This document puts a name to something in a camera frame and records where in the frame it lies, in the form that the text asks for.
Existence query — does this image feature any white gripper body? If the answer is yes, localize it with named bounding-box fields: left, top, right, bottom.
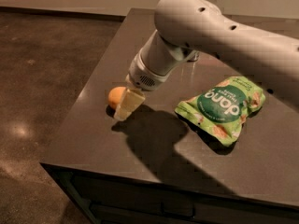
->
left=126, top=50, right=169, bottom=91

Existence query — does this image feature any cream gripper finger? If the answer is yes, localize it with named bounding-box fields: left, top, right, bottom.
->
left=114, top=88, right=145, bottom=121

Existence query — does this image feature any orange fruit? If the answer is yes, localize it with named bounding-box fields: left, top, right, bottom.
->
left=108, top=87, right=126, bottom=110

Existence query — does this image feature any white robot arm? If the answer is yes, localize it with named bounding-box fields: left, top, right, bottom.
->
left=114, top=0, right=299, bottom=120

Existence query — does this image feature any silver redbull can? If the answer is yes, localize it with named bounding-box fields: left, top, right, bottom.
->
left=188, top=51, right=200, bottom=63

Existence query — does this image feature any green dang chips bag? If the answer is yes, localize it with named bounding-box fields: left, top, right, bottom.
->
left=175, top=77, right=265, bottom=147

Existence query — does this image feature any dark cabinet under table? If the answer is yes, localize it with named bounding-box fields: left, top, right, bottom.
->
left=42, top=163, right=299, bottom=224

